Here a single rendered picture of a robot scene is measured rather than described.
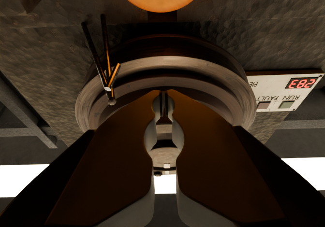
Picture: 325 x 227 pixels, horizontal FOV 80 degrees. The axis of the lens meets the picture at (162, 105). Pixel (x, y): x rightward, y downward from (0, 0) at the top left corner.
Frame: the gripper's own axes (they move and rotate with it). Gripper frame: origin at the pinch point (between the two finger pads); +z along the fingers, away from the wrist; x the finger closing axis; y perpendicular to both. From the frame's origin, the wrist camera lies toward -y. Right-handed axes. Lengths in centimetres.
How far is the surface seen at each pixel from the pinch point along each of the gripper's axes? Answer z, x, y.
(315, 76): 43, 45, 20
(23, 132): 405, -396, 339
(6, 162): 498, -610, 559
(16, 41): 41, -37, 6
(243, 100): 28.6, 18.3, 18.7
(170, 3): 24.3, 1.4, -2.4
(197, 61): 25.0, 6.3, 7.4
